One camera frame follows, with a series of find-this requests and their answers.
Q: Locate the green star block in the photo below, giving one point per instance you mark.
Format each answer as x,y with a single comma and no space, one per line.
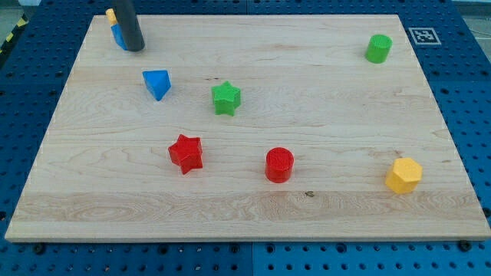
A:
226,98

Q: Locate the red star block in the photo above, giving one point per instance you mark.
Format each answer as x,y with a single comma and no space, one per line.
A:
187,152

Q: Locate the wooden board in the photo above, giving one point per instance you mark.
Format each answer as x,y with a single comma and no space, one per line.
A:
103,172

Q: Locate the red cylinder block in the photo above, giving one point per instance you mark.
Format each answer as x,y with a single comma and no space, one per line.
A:
279,164

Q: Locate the blue triangle block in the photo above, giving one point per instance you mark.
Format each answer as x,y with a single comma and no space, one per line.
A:
157,83

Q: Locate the green cylinder block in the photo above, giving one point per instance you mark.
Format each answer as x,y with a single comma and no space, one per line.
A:
378,48

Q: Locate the yellow hexagon block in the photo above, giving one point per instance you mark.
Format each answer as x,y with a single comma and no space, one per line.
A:
403,175

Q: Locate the blue block behind stick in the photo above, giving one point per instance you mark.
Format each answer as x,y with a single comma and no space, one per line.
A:
118,37

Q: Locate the yellow block behind stick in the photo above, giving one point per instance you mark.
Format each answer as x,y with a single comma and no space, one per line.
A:
111,17

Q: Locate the white fiducial marker tag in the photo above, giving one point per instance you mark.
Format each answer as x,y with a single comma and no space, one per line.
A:
424,36

